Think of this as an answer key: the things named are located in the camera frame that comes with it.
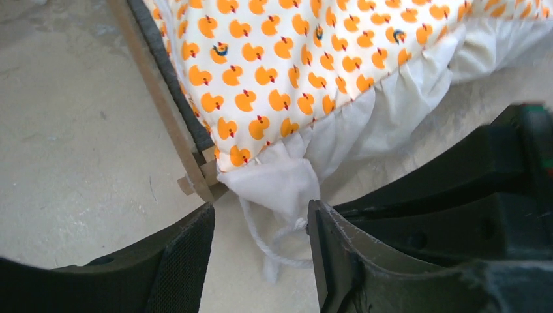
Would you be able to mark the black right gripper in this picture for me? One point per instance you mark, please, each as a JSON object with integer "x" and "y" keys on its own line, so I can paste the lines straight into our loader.
{"x": 501, "y": 226}

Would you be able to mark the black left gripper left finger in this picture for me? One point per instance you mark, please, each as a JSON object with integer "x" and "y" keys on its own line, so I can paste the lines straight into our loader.
{"x": 164, "y": 272}

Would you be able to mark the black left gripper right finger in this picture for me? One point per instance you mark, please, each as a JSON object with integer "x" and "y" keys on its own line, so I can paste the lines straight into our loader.
{"x": 355, "y": 272}

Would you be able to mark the wooden pet bed frame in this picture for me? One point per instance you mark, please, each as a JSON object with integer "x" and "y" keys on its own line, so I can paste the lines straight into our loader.
{"x": 200, "y": 166}

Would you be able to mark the orange patterned white blanket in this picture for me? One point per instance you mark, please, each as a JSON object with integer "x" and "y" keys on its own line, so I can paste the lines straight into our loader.
{"x": 289, "y": 90}

